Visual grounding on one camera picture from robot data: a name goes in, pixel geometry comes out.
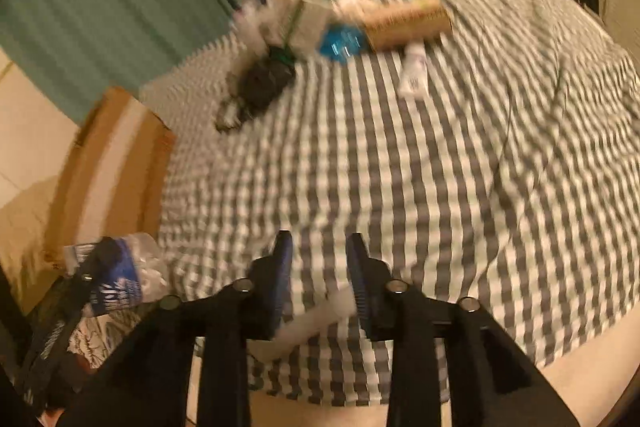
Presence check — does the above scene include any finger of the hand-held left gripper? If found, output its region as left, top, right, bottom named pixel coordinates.
left=74, top=239, right=123, bottom=294

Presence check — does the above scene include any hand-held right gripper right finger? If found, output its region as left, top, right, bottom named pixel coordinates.
left=346, top=232, right=581, bottom=427

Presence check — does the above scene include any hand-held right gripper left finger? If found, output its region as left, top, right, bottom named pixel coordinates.
left=65, top=229, right=296, bottom=427

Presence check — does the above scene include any clear bottle with blue label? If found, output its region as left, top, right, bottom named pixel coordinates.
left=62, top=232, right=172, bottom=319

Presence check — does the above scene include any small white plastic bottle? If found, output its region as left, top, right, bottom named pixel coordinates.
left=248, top=285, right=357, bottom=364

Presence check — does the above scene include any brown cardboard box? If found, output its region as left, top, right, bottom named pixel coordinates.
left=42, top=86, right=177, bottom=260

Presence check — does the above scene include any white and green carton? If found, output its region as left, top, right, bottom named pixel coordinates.
left=265, top=0, right=336, bottom=58

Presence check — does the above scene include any long tan box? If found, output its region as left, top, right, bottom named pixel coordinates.
left=332, top=0, right=453, bottom=54

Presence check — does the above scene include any leaf printed white cloth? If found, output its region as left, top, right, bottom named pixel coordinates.
left=65, top=307, right=151, bottom=368

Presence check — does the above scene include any grey checked bed sheet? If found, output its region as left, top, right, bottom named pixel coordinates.
left=140, top=0, right=640, bottom=408

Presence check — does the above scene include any black pouch with keyring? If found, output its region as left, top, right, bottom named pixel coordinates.
left=215, top=47, right=297, bottom=132

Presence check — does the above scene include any white squeeze tube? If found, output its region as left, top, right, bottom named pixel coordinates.
left=398, top=43, right=431, bottom=100

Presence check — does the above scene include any blue plastic packet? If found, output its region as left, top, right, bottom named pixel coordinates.
left=319, top=23, right=368, bottom=64

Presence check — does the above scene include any crumpled white tissue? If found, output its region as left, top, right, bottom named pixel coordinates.
left=232, top=0, right=281, bottom=52

